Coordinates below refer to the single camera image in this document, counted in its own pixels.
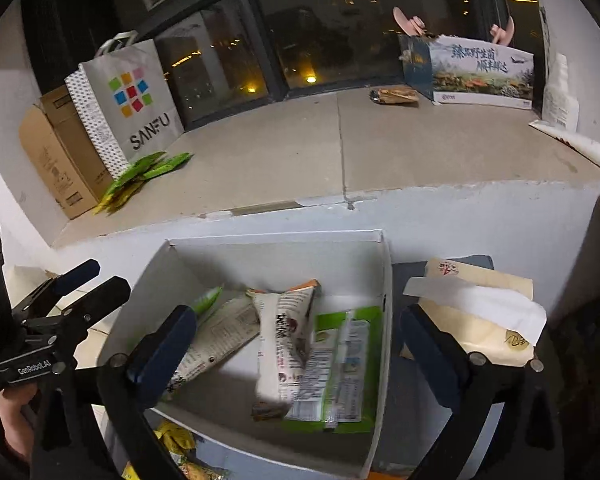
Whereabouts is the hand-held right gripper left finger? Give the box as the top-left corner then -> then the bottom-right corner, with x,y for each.
96,304 -> 199,480

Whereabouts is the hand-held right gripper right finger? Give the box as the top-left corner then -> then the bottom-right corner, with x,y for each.
399,304 -> 556,480

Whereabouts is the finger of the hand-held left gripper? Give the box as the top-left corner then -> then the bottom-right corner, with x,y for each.
30,276 -> 131,341
12,259 -> 101,319

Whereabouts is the yellow striped snack packet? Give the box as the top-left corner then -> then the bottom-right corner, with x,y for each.
152,420 -> 198,461

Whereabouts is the white snack packet black print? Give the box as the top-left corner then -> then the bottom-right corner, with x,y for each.
250,280 -> 321,421

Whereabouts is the white cardboard box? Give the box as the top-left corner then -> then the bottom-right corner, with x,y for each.
111,229 -> 394,478

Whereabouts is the person's left hand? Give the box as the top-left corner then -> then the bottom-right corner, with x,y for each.
0,385 -> 39,457

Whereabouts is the white striped snack packet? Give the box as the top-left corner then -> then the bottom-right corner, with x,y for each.
166,296 -> 261,401

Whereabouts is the small green snack packet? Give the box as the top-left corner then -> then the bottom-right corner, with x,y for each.
192,286 -> 224,317

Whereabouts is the green and white snack packet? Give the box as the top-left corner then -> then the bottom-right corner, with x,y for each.
281,306 -> 385,433

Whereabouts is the beige tissue pack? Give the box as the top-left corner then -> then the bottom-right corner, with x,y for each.
399,258 -> 547,367

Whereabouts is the pile of green packets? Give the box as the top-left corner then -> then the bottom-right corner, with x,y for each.
94,151 -> 193,216

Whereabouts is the brown cardboard box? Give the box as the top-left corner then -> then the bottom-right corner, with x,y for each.
19,85 -> 116,220

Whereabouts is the white paper shopping bag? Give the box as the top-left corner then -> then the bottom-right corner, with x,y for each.
64,30 -> 185,180

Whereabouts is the brown snack packet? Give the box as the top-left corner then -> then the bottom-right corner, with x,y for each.
370,86 -> 420,108

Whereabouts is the flat white package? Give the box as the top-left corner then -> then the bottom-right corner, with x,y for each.
528,119 -> 600,170

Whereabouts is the landscape printed box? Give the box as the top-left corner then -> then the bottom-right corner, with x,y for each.
398,34 -> 537,111

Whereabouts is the upright white plastic bag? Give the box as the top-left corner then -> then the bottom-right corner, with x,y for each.
542,52 -> 580,128

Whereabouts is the pink plastic ornament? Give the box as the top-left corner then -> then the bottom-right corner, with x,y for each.
489,16 -> 516,46
393,6 -> 427,37

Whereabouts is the dark window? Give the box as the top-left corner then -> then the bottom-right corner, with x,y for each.
20,0 -> 551,131

